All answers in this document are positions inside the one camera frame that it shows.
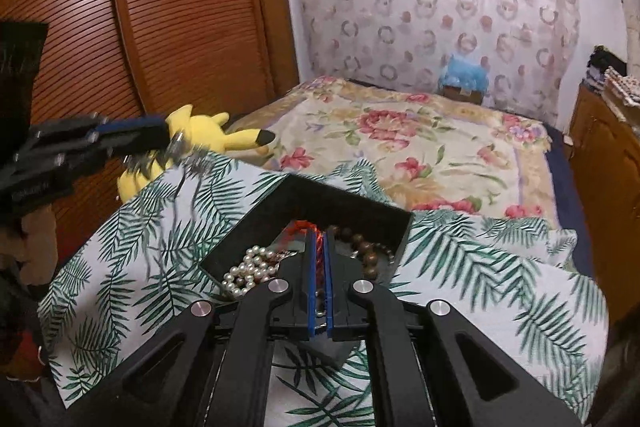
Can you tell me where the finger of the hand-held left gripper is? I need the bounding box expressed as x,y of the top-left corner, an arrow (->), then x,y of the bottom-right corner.
59,127 -> 170,178
32,112 -> 167,148

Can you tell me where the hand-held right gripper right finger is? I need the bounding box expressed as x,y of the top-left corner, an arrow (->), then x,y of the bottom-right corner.
326,230 -> 584,427

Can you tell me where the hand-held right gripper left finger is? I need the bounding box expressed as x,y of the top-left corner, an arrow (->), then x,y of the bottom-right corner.
65,230 -> 327,427

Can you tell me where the brown wooden bead bracelet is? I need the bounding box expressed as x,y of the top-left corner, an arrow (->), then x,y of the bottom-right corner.
320,225 -> 397,308

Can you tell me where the red string bracelet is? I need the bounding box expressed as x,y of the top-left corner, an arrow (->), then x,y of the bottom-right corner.
277,219 -> 332,274

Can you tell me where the large pearl necklace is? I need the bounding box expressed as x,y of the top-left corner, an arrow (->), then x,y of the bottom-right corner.
221,245 -> 284,299

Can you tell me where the black box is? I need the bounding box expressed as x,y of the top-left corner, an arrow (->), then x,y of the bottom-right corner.
199,173 -> 415,366

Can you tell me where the person's left forearm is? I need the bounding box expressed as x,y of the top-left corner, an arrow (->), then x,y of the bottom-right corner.
0,227 -> 50,383

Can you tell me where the person's left hand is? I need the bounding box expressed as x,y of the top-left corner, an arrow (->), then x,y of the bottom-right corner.
19,204 -> 59,286

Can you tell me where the yellow plush toy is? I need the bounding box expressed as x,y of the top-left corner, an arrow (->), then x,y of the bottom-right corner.
117,104 -> 276,204

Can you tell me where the leaf print cloth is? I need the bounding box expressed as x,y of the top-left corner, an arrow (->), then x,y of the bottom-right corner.
37,154 -> 609,427

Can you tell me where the wooden louvered wardrobe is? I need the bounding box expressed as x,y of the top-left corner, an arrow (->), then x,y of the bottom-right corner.
0,0 -> 300,259

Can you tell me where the floral blanket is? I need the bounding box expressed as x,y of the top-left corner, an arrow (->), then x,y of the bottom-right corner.
227,75 -> 554,221

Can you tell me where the small cardboard box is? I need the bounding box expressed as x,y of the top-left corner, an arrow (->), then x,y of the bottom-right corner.
442,84 -> 486,106

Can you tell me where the navy bed sheet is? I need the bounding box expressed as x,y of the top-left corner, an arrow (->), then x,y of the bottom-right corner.
542,121 -> 602,279

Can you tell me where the blue plush toy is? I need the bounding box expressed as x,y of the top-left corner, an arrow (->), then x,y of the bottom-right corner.
438,54 -> 489,90

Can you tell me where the wooden sideboard cabinet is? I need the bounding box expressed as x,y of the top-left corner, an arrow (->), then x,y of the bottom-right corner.
568,79 -> 640,324

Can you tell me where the stack of patterned cloths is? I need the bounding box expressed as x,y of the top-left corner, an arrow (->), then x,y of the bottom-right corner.
602,66 -> 640,108

